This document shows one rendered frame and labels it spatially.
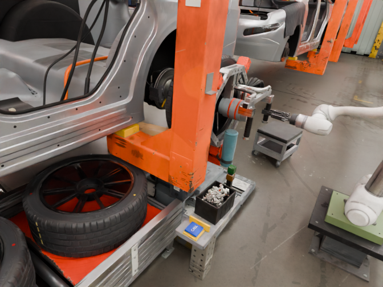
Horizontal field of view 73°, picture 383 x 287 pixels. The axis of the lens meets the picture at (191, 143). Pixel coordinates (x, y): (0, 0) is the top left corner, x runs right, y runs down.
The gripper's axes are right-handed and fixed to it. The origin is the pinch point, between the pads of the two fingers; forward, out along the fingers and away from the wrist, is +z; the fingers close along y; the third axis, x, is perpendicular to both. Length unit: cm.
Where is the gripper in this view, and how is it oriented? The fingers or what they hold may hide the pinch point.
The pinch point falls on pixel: (267, 111)
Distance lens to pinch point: 191.3
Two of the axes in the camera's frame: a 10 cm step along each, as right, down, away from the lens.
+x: 0.8, -8.7, -4.8
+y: 5.5, -3.6, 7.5
